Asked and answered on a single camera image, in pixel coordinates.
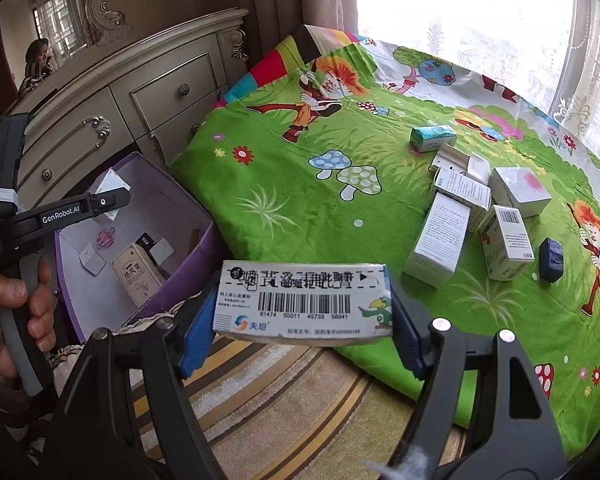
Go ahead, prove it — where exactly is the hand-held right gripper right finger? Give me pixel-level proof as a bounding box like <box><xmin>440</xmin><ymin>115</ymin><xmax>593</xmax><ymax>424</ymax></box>
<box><xmin>385</xmin><ymin>270</ymin><xmax>579</xmax><ymax>480</ymax></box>

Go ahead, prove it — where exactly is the large white box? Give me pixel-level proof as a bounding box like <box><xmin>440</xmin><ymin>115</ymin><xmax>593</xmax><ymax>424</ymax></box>
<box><xmin>111</xmin><ymin>242</ymin><xmax>169</xmax><ymax>309</ymax></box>

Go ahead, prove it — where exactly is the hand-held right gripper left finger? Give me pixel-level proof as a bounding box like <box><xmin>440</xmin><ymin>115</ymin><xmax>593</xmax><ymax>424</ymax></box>
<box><xmin>42</xmin><ymin>270</ymin><xmax>231</xmax><ymax>480</ymax></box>

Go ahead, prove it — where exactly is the white box with barcode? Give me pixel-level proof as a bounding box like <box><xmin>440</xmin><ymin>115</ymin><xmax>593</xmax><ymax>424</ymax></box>
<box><xmin>478</xmin><ymin>204</ymin><xmax>535</xmax><ymax>282</ymax></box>

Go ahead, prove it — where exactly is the white box with text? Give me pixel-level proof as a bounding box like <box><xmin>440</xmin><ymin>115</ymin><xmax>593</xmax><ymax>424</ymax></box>
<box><xmin>430</xmin><ymin>167</ymin><xmax>494</xmax><ymax>234</ymax></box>

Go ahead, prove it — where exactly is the beige curtain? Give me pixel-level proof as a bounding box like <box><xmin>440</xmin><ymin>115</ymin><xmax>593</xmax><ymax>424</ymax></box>
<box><xmin>247</xmin><ymin>0</ymin><xmax>358</xmax><ymax>73</ymax></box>

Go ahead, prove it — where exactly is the cream dresser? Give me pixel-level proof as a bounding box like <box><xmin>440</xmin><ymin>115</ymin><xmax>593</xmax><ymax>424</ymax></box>
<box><xmin>0</xmin><ymin>7</ymin><xmax>251</xmax><ymax>241</ymax></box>

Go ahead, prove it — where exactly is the purple storage box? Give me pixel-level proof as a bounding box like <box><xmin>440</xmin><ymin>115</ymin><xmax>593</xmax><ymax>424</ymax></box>
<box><xmin>54</xmin><ymin>152</ymin><xmax>227</xmax><ymax>345</ymax></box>

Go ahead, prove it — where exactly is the tall white box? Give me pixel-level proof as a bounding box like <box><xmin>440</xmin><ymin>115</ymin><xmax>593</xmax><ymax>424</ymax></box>
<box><xmin>401</xmin><ymin>192</ymin><xmax>472</xmax><ymax>289</ymax></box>

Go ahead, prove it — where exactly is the white plastic holder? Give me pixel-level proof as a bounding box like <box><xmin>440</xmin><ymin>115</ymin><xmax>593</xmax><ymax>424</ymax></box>
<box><xmin>431</xmin><ymin>143</ymin><xmax>492</xmax><ymax>184</ymax></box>

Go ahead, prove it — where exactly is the dark blue small object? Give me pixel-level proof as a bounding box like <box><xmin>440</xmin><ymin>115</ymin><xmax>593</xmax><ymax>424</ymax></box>
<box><xmin>538</xmin><ymin>237</ymin><xmax>565</xmax><ymax>284</ymax></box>

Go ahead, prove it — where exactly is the striped towel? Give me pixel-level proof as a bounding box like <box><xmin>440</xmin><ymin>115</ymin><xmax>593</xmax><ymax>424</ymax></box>
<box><xmin>50</xmin><ymin>332</ymin><xmax>468</xmax><ymax>480</ymax></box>

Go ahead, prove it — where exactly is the white paper card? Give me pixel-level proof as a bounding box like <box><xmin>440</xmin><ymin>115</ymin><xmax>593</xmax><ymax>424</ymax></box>
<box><xmin>79</xmin><ymin>241</ymin><xmax>107</xmax><ymax>277</ymax></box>

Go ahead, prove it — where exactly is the teal box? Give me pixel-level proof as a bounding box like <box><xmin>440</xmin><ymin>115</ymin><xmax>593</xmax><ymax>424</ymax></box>
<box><xmin>409</xmin><ymin>124</ymin><xmax>457</xmax><ymax>154</ymax></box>

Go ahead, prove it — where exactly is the small white box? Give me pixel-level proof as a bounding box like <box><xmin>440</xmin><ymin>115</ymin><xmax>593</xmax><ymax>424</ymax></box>
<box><xmin>150</xmin><ymin>239</ymin><xmax>175</xmax><ymax>267</ymax></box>

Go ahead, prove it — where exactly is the printed green blanket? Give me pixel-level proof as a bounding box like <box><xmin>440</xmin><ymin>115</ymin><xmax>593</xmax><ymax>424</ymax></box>
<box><xmin>169</xmin><ymin>24</ymin><xmax>600</xmax><ymax>461</ymax></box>

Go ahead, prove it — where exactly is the long white box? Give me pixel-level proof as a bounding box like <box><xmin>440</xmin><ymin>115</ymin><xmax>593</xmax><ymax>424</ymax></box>
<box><xmin>489</xmin><ymin>166</ymin><xmax>552</xmax><ymax>219</ymax></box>

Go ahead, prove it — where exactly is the white fluff tuft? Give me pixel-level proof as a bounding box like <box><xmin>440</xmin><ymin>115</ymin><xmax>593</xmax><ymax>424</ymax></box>
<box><xmin>362</xmin><ymin>442</ymin><xmax>431</xmax><ymax>480</ymax></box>

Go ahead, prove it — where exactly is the white box with parrot print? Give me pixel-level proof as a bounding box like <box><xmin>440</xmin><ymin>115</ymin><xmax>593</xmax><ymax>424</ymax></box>
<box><xmin>212</xmin><ymin>260</ymin><xmax>396</xmax><ymax>346</ymax></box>

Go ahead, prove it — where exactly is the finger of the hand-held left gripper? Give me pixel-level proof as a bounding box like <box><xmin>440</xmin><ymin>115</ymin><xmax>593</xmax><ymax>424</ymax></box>
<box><xmin>86</xmin><ymin>186</ymin><xmax>132</xmax><ymax>219</ymax></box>

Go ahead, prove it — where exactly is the grey white box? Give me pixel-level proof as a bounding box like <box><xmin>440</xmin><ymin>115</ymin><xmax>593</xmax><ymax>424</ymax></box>
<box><xmin>91</xmin><ymin>169</ymin><xmax>132</xmax><ymax>223</ymax></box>

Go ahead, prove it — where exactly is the ornate framed mirror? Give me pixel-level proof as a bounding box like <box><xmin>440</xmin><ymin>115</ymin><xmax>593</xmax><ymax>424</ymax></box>
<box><xmin>0</xmin><ymin>0</ymin><xmax>133</xmax><ymax>131</ymax></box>

